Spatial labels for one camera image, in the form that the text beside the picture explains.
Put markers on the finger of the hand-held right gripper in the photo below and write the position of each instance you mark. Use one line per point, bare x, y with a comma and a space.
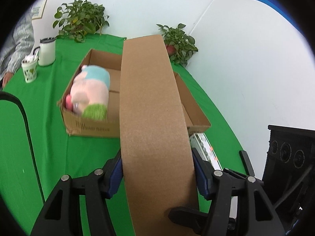
187, 216

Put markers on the green plant in red pot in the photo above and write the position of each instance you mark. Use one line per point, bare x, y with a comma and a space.
178, 41

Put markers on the pink plush toy green hair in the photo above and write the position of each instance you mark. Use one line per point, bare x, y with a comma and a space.
91, 88

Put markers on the framed wall certificate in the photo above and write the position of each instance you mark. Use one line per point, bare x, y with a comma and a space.
40, 5

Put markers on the white green patterned cup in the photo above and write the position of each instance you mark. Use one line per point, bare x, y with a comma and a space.
29, 70

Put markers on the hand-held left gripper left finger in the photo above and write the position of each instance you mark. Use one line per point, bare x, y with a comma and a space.
114, 177

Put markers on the white green medicine box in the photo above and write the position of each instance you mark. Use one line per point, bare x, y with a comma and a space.
204, 147

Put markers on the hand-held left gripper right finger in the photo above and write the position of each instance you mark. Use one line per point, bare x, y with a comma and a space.
200, 177

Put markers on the large green potted plant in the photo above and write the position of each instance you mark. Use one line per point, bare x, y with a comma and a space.
78, 19

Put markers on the white mug with black lid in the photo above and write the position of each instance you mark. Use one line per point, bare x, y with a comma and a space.
47, 51

